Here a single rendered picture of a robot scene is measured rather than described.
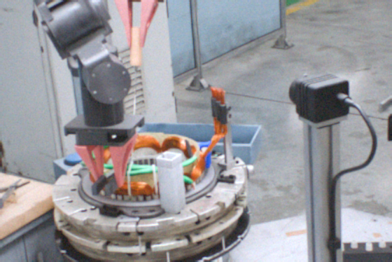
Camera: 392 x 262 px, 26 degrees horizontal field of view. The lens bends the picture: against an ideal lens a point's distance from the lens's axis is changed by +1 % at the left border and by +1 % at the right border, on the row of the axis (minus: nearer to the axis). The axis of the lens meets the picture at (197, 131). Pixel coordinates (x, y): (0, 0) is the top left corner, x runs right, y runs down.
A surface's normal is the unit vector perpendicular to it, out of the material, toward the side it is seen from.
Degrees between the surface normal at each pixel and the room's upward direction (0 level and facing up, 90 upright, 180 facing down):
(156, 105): 90
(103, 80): 87
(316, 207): 90
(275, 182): 0
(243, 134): 90
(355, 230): 0
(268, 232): 0
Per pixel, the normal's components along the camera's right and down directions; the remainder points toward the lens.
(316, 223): -0.88, 0.23
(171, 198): -0.52, 0.35
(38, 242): 0.83, 0.14
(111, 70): 0.25, 0.29
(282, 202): -0.07, -0.93
